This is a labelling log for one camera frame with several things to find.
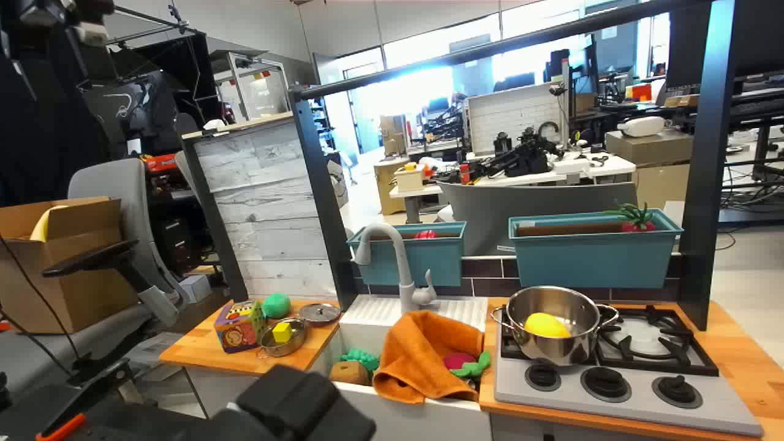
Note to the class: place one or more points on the white toy sink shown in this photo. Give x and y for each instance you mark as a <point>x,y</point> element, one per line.
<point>456,308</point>

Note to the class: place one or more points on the cardboard box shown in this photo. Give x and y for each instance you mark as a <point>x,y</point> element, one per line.
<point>73,296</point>

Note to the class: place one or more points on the stainless steel pot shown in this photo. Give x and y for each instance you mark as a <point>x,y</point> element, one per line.
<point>559,349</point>

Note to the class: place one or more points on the brown cardboard carton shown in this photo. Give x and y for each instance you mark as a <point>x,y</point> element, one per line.
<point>653,147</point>

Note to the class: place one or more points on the black equipment on desk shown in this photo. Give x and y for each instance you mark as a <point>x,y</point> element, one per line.
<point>523,155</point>

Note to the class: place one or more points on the green toy pepper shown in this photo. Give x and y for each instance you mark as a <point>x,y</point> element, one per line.
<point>476,368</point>

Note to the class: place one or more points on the green toy in sink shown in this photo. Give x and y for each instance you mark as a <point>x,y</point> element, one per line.
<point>359,357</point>

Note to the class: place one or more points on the white partition board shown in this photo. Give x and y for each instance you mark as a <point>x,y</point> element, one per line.
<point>514,114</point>

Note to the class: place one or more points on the red and green plant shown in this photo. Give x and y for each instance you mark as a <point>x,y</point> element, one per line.
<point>637,215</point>

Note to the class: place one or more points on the wooden-top toy kitchen unit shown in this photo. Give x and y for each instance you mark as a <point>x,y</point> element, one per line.
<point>735,350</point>

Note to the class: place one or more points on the silver pot lid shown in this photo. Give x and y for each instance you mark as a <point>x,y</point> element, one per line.
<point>318,314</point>

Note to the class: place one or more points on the yellow toy lemon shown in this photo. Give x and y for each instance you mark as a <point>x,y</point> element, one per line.
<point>547,323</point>

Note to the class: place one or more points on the grey toy faucet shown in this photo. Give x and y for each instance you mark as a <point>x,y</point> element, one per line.
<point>404,276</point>

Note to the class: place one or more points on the pink toy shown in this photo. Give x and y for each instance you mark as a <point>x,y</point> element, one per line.
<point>456,357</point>

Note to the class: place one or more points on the grey curved desk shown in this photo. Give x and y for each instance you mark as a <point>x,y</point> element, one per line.
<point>523,208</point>

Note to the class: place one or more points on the red toy in planter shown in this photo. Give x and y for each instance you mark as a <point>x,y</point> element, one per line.
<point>425,234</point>

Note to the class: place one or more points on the green toy vegetable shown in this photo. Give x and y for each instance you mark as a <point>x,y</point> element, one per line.
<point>276,303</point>

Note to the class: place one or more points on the black metal frame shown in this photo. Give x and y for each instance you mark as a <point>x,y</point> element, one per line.
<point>712,161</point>

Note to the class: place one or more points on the grey office chair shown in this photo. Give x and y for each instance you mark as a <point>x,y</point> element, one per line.
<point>124,185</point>

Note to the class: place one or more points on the small yellow toy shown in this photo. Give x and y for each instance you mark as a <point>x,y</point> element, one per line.
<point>283,330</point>

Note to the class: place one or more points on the orange cloth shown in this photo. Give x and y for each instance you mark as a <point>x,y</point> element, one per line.
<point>419,357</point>

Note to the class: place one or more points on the teal planter box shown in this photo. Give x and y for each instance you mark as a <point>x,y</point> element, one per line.
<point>442,259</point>
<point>588,259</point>

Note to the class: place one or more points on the black padded mount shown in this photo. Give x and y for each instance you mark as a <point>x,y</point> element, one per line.
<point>301,404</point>

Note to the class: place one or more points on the grey toy stove top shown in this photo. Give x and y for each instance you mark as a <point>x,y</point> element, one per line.
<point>571,399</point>

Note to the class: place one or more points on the brown toy potato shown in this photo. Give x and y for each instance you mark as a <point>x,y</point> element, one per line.
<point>349,372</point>

